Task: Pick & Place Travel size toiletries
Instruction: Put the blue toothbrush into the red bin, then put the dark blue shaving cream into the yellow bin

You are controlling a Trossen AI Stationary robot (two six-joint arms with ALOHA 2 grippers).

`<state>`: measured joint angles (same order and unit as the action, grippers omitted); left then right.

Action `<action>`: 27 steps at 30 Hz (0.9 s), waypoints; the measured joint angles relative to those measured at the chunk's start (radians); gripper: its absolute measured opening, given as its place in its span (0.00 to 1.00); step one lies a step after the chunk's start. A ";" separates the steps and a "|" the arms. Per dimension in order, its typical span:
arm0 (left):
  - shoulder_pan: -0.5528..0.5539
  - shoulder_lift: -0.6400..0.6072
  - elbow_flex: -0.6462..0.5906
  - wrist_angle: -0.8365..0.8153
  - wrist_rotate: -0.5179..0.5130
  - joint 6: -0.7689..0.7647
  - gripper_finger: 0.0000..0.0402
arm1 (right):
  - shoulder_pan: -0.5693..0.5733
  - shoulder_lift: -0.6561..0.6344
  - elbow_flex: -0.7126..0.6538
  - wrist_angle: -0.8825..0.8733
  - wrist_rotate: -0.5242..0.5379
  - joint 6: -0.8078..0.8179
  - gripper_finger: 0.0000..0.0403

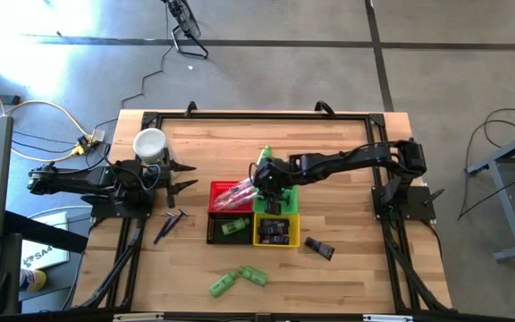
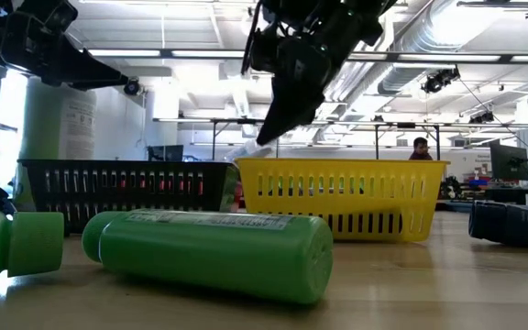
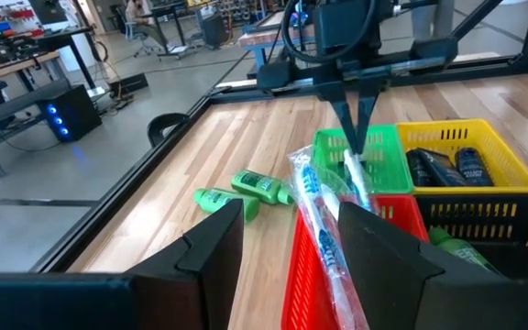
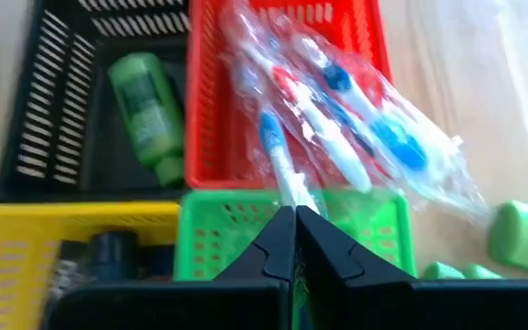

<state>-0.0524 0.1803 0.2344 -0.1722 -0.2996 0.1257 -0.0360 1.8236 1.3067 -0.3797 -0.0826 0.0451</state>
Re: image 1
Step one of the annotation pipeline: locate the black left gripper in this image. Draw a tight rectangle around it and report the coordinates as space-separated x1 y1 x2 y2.
148 149 199 209

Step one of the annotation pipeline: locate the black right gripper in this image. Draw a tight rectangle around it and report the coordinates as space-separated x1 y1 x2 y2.
252 158 298 216

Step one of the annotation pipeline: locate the blue disposable razor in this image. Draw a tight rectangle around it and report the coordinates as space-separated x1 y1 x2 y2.
161 208 190 238
153 212 174 245

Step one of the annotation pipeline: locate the green plastic basket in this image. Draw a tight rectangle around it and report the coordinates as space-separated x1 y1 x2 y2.
253 185 300 215

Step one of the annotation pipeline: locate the yellow plastic basket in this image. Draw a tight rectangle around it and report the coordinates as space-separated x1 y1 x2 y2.
252 212 302 248

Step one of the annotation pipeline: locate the red plastic basket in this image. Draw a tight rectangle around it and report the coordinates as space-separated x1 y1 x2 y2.
207 181 257 214

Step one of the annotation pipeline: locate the green wipes canister white lid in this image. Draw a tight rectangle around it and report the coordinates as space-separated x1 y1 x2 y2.
132 128 169 165

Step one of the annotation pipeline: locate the black plastic basket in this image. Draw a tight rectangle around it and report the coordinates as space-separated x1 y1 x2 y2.
206 210 255 246

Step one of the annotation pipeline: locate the black rig crossbar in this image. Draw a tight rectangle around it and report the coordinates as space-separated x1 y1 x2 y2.
0 308 515 322

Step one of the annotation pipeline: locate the black desk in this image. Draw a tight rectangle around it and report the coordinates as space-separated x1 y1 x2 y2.
0 209 89 317

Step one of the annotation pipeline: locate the black floor fan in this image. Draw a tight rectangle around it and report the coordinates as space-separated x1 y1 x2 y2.
161 0 210 61

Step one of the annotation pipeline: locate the white printed box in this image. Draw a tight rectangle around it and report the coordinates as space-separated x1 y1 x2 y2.
19 211 71 272

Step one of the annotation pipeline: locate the yellow and blue pouch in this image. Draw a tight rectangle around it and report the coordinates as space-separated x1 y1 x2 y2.
18 267 47 292

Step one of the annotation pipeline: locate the black aluminium table frame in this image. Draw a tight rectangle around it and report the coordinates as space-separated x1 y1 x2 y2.
72 109 458 314

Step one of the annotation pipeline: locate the black fan cable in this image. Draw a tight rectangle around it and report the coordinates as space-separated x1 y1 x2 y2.
90 42 173 133

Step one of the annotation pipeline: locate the cream extension cable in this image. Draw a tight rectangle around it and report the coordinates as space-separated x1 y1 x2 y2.
0 73 91 162

